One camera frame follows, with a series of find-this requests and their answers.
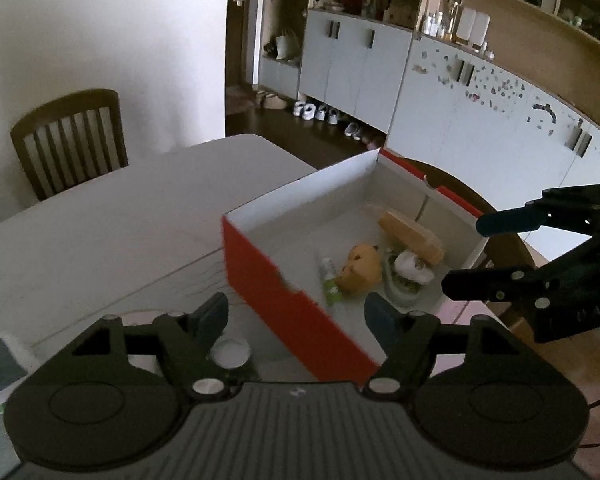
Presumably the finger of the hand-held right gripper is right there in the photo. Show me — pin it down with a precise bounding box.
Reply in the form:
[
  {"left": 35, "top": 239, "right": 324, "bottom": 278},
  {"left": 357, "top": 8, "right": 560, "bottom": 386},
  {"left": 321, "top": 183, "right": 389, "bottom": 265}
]
[
  {"left": 441, "top": 240, "right": 600, "bottom": 311},
  {"left": 476, "top": 183, "right": 600, "bottom": 241}
]

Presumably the yellow plush toy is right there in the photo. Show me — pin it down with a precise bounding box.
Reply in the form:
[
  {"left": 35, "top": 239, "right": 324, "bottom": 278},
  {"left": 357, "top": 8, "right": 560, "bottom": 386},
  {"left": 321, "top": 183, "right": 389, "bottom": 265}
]
[{"left": 336, "top": 243, "right": 383, "bottom": 296}]

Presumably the grey correction tape dispenser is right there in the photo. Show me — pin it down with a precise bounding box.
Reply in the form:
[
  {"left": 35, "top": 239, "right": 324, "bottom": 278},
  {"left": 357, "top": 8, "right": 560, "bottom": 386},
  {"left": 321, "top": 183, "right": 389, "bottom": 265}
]
[{"left": 382, "top": 260, "right": 428, "bottom": 308}]

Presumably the grey white tissue pack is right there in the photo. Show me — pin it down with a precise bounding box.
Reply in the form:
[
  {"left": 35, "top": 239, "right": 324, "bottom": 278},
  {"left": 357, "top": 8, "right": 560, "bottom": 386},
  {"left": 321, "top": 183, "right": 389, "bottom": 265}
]
[{"left": 0, "top": 332, "right": 41, "bottom": 408}]

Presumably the white tooth plush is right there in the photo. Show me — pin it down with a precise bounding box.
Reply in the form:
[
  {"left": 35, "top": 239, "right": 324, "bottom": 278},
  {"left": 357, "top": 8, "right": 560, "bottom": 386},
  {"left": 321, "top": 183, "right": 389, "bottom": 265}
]
[{"left": 394, "top": 251, "right": 435, "bottom": 286}]

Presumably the brown door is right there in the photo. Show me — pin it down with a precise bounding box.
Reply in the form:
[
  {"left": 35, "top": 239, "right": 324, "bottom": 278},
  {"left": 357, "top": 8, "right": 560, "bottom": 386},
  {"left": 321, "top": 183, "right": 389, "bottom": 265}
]
[{"left": 225, "top": 0, "right": 262, "bottom": 98}]

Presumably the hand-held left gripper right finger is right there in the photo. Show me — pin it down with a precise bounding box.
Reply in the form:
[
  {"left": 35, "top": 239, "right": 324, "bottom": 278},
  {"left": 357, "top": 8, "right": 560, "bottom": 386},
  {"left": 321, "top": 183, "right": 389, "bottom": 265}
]
[{"left": 362, "top": 292, "right": 528, "bottom": 402}]

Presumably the grey wall cabinet unit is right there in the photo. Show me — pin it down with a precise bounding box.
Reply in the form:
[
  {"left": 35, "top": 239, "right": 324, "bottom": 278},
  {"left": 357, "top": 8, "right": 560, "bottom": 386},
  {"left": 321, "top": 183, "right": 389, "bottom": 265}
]
[{"left": 257, "top": 0, "right": 600, "bottom": 261}]

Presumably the small round white tin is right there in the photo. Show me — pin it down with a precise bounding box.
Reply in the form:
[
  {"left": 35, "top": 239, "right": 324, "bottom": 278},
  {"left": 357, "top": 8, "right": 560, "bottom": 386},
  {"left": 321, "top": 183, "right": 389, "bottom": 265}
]
[{"left": 211, "top": 336, "right": 253, "bottom": 370}]

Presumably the grey bag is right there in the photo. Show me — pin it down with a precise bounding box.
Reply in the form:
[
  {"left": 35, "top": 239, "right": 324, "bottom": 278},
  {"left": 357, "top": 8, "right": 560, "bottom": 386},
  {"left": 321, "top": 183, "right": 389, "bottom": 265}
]
[{"left": 275, "top": 30, "right": 301, "bottom": 64}]

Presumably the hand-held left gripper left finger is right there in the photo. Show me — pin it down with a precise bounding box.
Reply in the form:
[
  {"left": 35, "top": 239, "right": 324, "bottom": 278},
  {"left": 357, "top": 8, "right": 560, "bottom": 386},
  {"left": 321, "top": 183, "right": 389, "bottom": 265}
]
[{"left": 72, "top": 293, "right": 231, "bottom": 402}]

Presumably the row of shoes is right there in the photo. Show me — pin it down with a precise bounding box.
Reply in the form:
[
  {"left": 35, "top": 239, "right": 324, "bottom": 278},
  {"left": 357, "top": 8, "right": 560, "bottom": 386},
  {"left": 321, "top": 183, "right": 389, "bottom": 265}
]
[{"left": 257, "top": 91, "right": 382, "bottom": 149}]

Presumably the red cardboard box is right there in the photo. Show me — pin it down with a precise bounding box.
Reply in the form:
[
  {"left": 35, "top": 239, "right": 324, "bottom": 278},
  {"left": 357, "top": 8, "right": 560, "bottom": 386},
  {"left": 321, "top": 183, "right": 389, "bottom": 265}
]
[{"left": 221, "top": 147, "right": 488, "bottom": 386}]

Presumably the tan block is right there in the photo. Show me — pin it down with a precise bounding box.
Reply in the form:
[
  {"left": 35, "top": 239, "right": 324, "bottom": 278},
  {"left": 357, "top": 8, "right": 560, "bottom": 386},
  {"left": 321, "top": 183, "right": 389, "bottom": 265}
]
[{"left": 377, "top": 210, "right": 446, "bottom": 267}]

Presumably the row of glass jars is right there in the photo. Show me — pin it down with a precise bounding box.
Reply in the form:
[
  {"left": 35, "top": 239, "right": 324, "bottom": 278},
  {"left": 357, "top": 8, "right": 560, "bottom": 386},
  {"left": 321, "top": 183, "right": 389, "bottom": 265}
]
[{"left": 420, "top": 0, "right": 492, "bottom": 52}]

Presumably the wooden slat-back chair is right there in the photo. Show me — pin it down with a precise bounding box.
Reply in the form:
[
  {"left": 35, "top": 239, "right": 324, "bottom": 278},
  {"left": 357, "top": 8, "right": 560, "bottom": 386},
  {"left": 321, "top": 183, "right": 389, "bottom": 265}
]
[{"left": 10, "top": 89, "right": 129, "bottom": 202}]

